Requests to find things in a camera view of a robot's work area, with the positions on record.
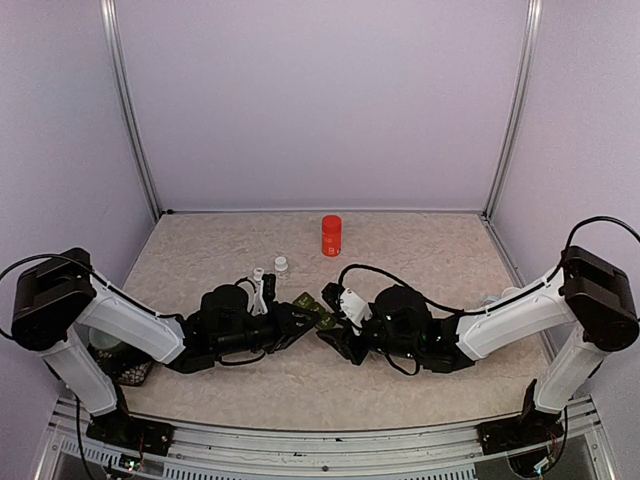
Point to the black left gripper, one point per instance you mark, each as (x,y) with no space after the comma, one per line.
(285,323)

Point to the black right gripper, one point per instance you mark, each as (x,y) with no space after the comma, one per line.
(343,344)

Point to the green pill organizer box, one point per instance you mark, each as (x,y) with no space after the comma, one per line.
(326,320)

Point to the small white pill bottle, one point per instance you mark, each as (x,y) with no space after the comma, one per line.
(281,265)

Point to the red cylindrical can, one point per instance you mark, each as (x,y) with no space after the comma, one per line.
(331,231)

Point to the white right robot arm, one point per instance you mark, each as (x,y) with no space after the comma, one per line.
(584,291)

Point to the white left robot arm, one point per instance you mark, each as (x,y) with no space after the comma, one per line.
(57,292)

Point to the black square tray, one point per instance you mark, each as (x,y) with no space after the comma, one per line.
(126,367)

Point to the light blue mug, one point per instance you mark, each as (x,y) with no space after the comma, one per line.
(508,292)

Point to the green ceramic bowl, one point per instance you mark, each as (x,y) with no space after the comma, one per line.
(104,342)

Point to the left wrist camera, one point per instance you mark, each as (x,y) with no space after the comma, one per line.
(265,297)

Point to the front aluminium rail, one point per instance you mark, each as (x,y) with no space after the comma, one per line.
(453,451)

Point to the right aluminium frame post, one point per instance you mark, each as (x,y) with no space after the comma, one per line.
(517,106)

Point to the aluminium frame post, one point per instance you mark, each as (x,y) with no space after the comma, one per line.
(114,43)
(517,106)

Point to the left aluminium frame post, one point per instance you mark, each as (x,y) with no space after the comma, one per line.
(114,43)

